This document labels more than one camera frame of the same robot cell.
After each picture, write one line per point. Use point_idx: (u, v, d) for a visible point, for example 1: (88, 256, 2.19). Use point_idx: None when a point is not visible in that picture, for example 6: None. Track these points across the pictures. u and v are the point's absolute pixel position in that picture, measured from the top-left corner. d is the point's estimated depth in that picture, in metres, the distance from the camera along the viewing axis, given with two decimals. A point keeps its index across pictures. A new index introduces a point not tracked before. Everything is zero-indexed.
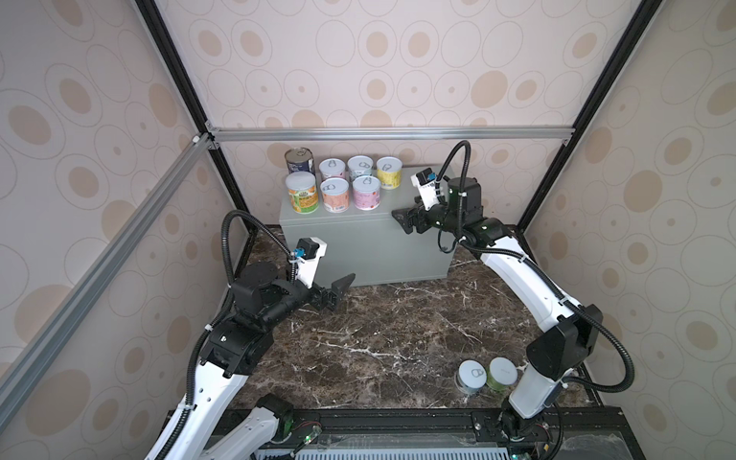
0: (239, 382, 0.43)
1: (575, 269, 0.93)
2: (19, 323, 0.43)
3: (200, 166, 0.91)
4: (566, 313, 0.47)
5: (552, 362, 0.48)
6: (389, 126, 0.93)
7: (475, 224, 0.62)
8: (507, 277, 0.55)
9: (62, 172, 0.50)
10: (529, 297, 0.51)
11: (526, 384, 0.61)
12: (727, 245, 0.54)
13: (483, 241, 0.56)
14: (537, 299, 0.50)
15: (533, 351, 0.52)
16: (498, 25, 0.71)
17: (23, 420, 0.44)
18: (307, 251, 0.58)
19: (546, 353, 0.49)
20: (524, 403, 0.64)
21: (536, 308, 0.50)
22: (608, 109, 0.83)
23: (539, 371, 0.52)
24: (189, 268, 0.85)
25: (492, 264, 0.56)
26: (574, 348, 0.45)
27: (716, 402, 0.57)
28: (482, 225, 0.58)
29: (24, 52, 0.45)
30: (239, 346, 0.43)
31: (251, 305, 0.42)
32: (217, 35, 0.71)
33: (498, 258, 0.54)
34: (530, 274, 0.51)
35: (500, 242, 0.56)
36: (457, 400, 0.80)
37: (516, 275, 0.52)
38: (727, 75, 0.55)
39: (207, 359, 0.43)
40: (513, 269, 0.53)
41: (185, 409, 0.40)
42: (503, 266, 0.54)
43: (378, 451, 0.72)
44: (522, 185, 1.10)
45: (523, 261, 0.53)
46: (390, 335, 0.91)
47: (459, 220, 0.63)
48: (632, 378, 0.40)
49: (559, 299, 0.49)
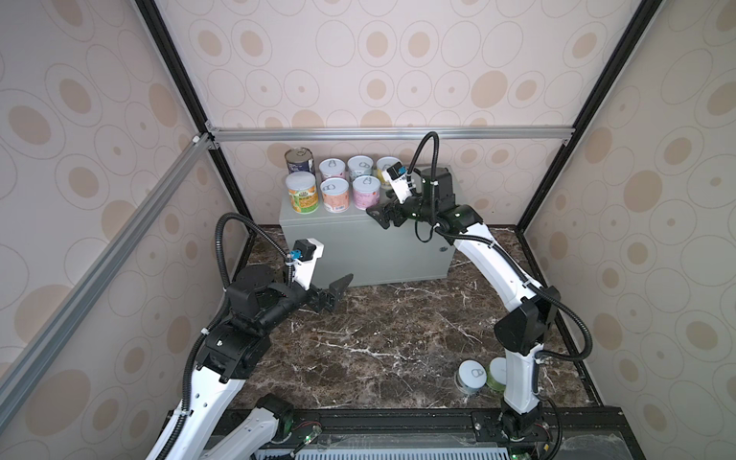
0: (235, 387, 0.43)
1: (576, 269, 0.92)
2: (19, 322, 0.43)
3: (200, 166, 0.91)
4: (529, 294, 0.52)
5: (516, 338, 0.54)
6: (390, 126, 0.94)
7: (448, 213, 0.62)
8: (477, 262, 0.58)
9: (62, 172, 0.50)
10: (497, 282, 0.55)
11: (512, 375, 0.63)
12: (726, 245, 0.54)
13: (455, 227, 0.58)
14: (503, 282, 0.54)
15: (499, 329, 0.57)
16: (498, 25, 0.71)
17: (23, 420, 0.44)
18: (304, 253, 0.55)
19: (510, 329, 0.54)
20: (517, 397, 0.65)
21: (503, 290, 0.55)
22: (608, 109, 0.83)
23: (506, 347, 0.57)
24: (189, 268, 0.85)
25: (464, 249, 0.60)
26: (535, 324, 0.50)
27: (716, 402, 0.57)
28: (455, 213, 0.61)
29: (24, 52, 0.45)
30: (235, 351, 0.43)
31: (247, 309, 0.42)
32: (217, 34, 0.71)
33: (470, 243, 0.57)
34: (497, 259, 0.55)
35: (472, 229, 0.58)
36: (457, 400, 0.80)
37: (485, 261, 0.56)
38: (726, 75, 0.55)
39: (203, 365, 0.42)
40: (483, 254, 0.56)
41: (181, 416, 0.40)
42: (474, 252, 0.58)
43: (378, 452, 0.72)
44: (522, 185, 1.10)
45: (493, 246, 0.57)
46: (390, 335, 0.91)
47: (433, 209, 0.65)
48: (587, 351, 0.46)
49: (522, 282, 0.53)
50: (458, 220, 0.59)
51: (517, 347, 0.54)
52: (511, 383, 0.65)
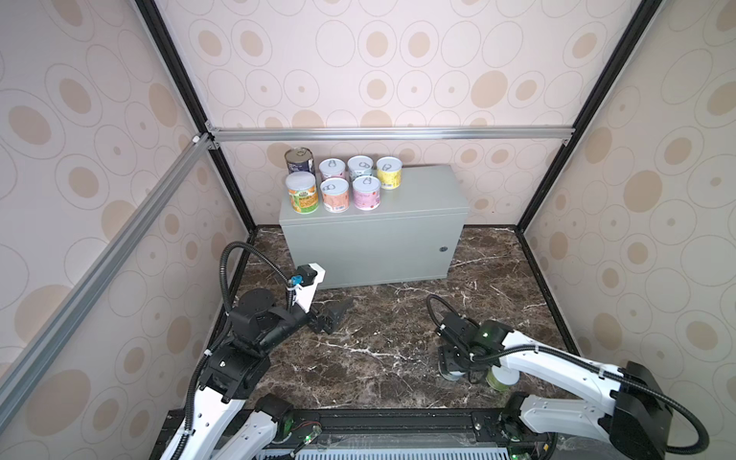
0: (236, 407, 0.45)
1: (575, 269, 0.93)
2: (19, 322, 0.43)
3: (200, 166, 0.91)
4: (615, 385, 0.44)
5: (649, 449, 0.41)
6: (390, 126, 0.94)
7: (476, 335, 0.64)
8: (535, 372, 0.53)
9: (63, 172, 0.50)
10: (571, 384, 0.48)
11: (565, 424, 0.55)
12: (727, 244, 0.55)
13: (493, 351, 0.56)
14: (578, 383, 0.47)
15: (615, 440, 0.45)
16: (499, 24, 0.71)
17: (24, 420, 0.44)
18: (305, 279, 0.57)
19: (630, 438, 0.43)
20: (539, 421, 0.61)
21: (584, 392, 0.47)
22: (608, 109, 0.83)
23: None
24: (189, 268, 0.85)
25: (513, 364, 0.55)
26: (654, 423, 0.41)
27: (715, 401, 0.57)
28: (482, 333, 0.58)
29: (25, 51, 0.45)
30: (237, 371, 0.45)
31: (247, 333, 0.44)
32: (217, 35, 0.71)
33: (514, 357, 0.54)
34: (553, 360, 0.51)
35: (507, 342, 0.57)
36: (457, 400, 0.80)
37: (542, 368, 0.51)
38: (727, 75, 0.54)
39: (206, 385, 0.45)
40: (538, 364, 0.51)
41: (184, 435, 0.42)
42: (527, 364, 0.53)
43: (378, 451, 0.72)
44: (521, 185, 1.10)
45: (540, 349, 0.53)
46: (390, 335, 0.91)
47: (464, 344, 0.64)
48: (704, 442, 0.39)
49: (598, 376, 0.46)
50: (489, 341, 0.58)
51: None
52: (546, 413, 0.60)
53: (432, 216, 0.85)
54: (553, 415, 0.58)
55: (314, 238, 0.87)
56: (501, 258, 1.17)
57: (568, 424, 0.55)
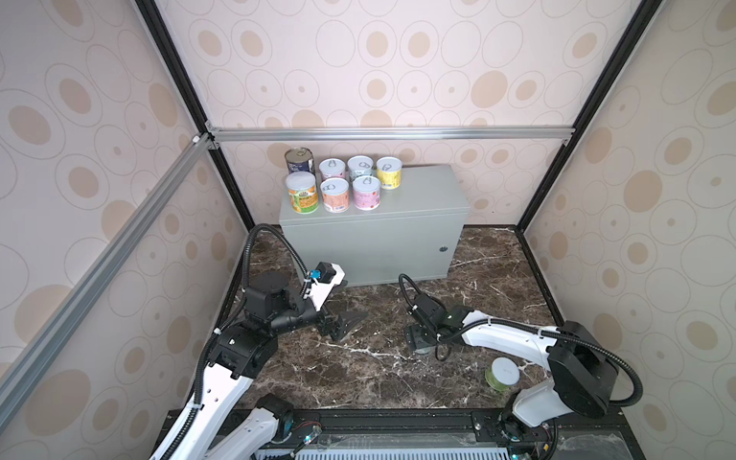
0: (243, 386, 0.45)
1: (575, 269, 0.93)
2: (19, 322, 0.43)
3: (200, 166, 0.91)
4: (551, 342, 0.48)
5: (588, 401, 0.44)
6: (390, 126, 0.94)
7: (445, 318, 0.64)
8: (492, 344, 0.57)
9: (63, 172, 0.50)
10: (518, 349, 0.52)
11: (542, 405, 0.57)
12: (726, 244, 0.55)
13: (455, 328, 0.61)
14: (523, 347, 0.51)
15: (563, 397, 0.48)
16: (498, 24, 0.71)
17: (24, 420, 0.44)
18: (323, 275, 0.59)
19: (571, 394, 0.46)
20: (529, 414, 0.62)
21: (529, 354, 0.50)
22: (608, 110, 0.83)
23: (594, 416, 0.45)
24: (189, 268, 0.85)
25: (475, 340, 0.59)
26: (586, 374, 0.44)
27: (715, 401, 0.57)
28: (448, 316, 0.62)
29: (24, 52, 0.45)
30: (246, 349, 0.45)
31: (263, 310, 0.46)
32: (218, 35, 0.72)
33: (472, 333, 0.59)
34: (504, 330, 0.55)
35: (468, 320, 0.62)
36: (456, 400, 0.80)
37: (497, 338, 0.55)
38: (727, 75, 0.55)
39: (216, 362, 0.45)
40: (491, 335, 0.56)
41: (194, 408, 0.42)
42: (484, 337, 0.57)
43: (378, 451, 0.72)
44: (521, 185, 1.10)
45: (492, 323, 0.58)
46: (390, 335, 0.91)
47: (429, 325, 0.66)
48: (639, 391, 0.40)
49: (537, 335, 0.51)
50: (453, 321, 0.63)
51: (599, 409, 0.43)
52: (526, 402, 0.62)
53: (432, 216, 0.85)
54: (533, 402, 0.60)
55: (314, 238, 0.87)
56: (501, 258, 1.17)
57: (543, 404, 0.57)
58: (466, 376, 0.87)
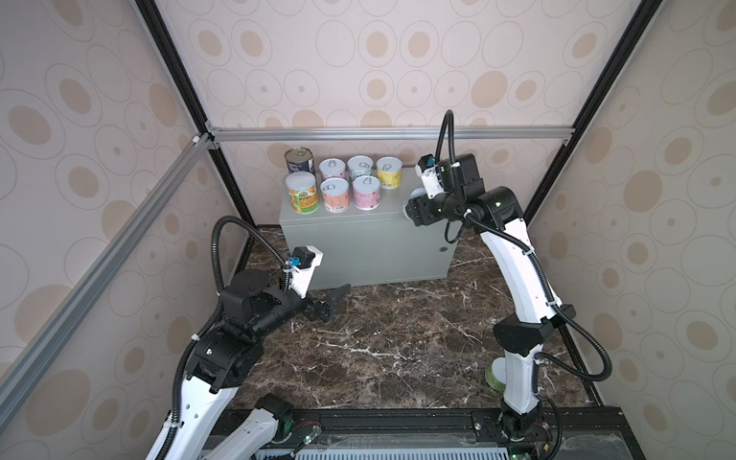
0: (226, 397, 0.41)
1: (575, 269, 0.93)
2: (19, 323, 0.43)
3: (200, 166, 0.91)
4: (550, 314, 0.48)
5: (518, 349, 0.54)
6: (389, 126, 0.93)
7: (482, 196, 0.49)
8: (501, 263, 0.51)
9: (63, 172, 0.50)
10: (517, 288, 0.51)
11: (510, 374, 0.63)
12: (726, 244, 0.55)
13: (492, 218, 0.47)
14: (525, 296, 0.50)
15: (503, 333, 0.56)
16: (497, 25, 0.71)
17: (23, 420, 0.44)
18: (302, 261, 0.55)
19: (515, 339, 0.54)
20: (515, 397, 0.65)
21: (521, 298, 0.51)
22: (608, 109, 0.83)
23: (502, 346, 0.58)
24: (189, 268, 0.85)
25: (492, 244, 0.50)
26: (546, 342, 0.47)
27: (715, 401, 0.57)
28: (494, 201, 0.48)
29: (24, 53, 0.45)
30: (225, 358, 0.41)
31: (240, 314, 0.41)
32: (217, 35, 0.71)
33: (502, 243, 0.48)
34: (528, 267, 0.48)
35: (510, 226, 0.48)
36: (457, 400, 0.80)
37: (514, 265, 0.49)
38: (726, 75, 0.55)
39: (194, 374, 0.41)
40: (514, 262, 0.49)
41: (172, 427, 0.39)
42: (504, 253, 0.49)
43: (379, 452, 0.72)
44: (521, 185, 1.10)
45: (528, 254, 0.49)
46: (390, 335, 0.91)
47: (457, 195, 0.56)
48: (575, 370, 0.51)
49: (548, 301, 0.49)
50: (497, 212, 0.48)
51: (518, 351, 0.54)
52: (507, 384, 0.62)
53: None
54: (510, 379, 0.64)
55: (315, 238, 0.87)
56: None
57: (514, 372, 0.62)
58: (466, 376, 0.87)
